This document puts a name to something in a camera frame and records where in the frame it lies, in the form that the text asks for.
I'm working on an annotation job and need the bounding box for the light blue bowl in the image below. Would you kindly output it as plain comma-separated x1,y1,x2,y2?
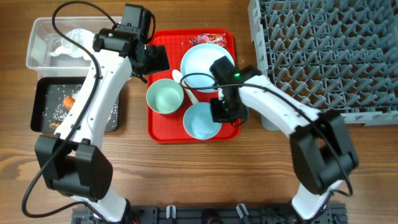
183,102,222,140

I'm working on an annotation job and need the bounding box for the white spoon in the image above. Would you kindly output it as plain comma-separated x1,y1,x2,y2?
172,70,199,105

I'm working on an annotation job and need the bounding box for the green bowl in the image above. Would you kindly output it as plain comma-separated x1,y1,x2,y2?
146,78,184,114

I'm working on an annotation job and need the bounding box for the light blue plate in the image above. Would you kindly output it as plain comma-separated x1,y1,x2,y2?
180,44,234,88

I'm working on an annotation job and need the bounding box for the white napkin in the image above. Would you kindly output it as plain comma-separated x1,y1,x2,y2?
49,29,95,61

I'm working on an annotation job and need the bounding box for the red candy wrapper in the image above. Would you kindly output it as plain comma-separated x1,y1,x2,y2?
190,33,228,47

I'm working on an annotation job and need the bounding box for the orange carrot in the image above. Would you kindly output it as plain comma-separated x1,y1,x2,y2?
63,96,75,111

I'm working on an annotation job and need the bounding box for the white rice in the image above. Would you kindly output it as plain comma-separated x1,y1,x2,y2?
44,84,119,131

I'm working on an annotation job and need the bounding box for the brown food scrap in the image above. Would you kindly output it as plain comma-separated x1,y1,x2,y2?
49,121,62,130

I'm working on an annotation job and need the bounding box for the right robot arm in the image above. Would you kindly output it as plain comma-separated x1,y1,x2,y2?
210,57,359,223

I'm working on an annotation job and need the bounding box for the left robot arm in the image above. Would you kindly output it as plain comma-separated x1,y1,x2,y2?
31,29,170,223

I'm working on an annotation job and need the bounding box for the grey dishwasher rack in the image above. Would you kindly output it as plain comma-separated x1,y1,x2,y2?
248,0,397,126

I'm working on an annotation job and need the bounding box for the red serving tray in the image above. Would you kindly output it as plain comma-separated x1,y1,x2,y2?
147,28,236,144

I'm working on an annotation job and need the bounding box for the black tray bin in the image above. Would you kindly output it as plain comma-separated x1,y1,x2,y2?
30,76,121,133

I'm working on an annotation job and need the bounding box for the clear plastic bin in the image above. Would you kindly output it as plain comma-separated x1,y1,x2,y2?
26,16,113,79

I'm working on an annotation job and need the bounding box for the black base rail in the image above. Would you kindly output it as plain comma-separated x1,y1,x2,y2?
71,203,349,224

